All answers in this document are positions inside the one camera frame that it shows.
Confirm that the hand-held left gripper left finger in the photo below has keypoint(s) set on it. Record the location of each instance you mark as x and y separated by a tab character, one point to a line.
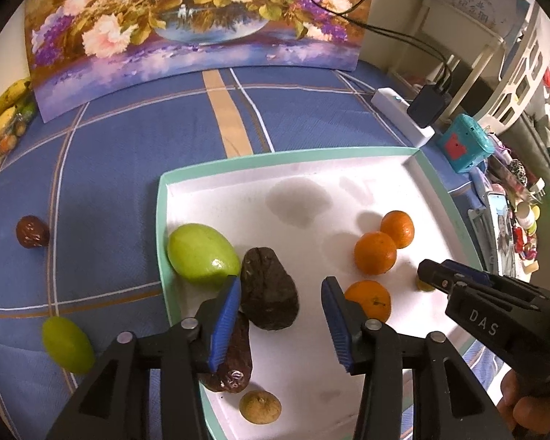
224	325

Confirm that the white power strip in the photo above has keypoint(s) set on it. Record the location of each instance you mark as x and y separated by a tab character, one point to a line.
398	112

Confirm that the black charger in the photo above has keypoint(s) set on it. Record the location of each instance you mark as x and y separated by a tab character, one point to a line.
428	105

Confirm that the blue plaid blanket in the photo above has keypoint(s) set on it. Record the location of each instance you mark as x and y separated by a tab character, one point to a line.
110	169

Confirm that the small yellow round fruit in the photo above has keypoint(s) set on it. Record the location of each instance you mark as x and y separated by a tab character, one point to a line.
422	285

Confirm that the green mango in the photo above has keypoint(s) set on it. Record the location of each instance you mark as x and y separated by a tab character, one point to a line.
201	254

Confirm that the person's right hand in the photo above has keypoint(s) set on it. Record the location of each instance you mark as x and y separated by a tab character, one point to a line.
527	415

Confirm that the clear packet of small fruits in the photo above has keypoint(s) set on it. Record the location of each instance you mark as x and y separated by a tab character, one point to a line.
16	130

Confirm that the white shelf frame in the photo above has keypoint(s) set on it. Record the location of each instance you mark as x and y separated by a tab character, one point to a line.
467	55

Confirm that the teal toy radio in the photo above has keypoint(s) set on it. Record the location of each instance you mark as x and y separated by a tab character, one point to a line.
465	144

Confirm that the round brown wrinkled fruit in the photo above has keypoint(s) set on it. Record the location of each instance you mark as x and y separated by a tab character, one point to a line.
32	231

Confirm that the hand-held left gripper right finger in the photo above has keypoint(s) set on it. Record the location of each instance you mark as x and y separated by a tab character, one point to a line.
337	325

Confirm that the small green jujube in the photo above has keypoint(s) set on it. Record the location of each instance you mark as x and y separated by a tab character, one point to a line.
68	343

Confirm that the white plug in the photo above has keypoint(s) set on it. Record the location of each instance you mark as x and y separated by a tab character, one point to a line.
540	188

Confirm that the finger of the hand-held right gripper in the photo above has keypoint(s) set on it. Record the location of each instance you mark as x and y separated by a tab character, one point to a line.
472	272
435	276

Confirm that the orange tangerine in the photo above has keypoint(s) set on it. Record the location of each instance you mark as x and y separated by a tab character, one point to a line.
371	300
375	252
397	228

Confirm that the spotted hair clip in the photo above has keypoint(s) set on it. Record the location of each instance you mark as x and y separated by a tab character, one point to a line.
519	172

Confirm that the large dark brown fruit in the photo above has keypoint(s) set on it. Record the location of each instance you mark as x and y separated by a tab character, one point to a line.
270	288

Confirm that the smartphone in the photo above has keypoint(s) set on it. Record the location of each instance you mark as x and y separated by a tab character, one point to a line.
499	231

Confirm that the flower painting poster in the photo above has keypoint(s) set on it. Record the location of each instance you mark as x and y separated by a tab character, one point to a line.
188	32

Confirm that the white tray with teal rim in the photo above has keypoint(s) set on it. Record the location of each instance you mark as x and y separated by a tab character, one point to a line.
302	220

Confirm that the dark red wrinkled date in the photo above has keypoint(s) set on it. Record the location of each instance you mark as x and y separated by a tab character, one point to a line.
233	362

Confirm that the small tan round fruit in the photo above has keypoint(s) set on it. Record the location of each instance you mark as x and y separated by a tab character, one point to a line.
260	407

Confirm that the yellow banana bunch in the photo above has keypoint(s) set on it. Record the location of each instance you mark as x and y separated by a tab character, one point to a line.
0	110

